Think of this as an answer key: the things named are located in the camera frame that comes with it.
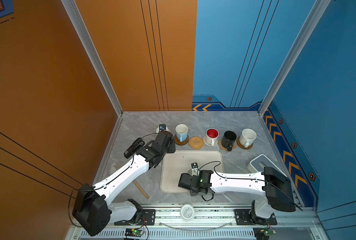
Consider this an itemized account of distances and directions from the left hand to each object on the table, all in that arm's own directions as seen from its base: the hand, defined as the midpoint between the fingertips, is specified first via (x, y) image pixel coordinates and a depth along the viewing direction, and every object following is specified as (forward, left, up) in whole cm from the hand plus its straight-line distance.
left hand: (170, 140), depth 82 cm
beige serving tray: (-4, -1, -18) cm, 19 cm away
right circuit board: (-39, -48, -17) cm, 64 cm away
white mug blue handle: (+12, -6, -7) cm, 15 cm away
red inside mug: (+13, -26, -13) cm, 32 cm away
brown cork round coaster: (+7, -46, -15) cm, 49 cm away
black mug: (+8, -36, -10) cm, 38 cm away
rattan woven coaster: (+11, -16, -17) cm, 26 cm away
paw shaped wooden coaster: (+10, -32, -17) cm, 37 cm away
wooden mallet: (-17, +20, -18) cm, 32 cm away
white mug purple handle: (-17, -11, -2) cm, 20 cm away
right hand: (-22, -13, -14) cm, 29 cm away
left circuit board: (-40, +16, -19) cm, 47 cm away
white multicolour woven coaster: (+12, -22, -16) cm, 30 cm away
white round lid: (-33, -9, -12) cm, 36 cm away
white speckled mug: (+12, -50, -13) cm, 53 cm away
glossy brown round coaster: (+9, -3, -15) cm, 18 cm away
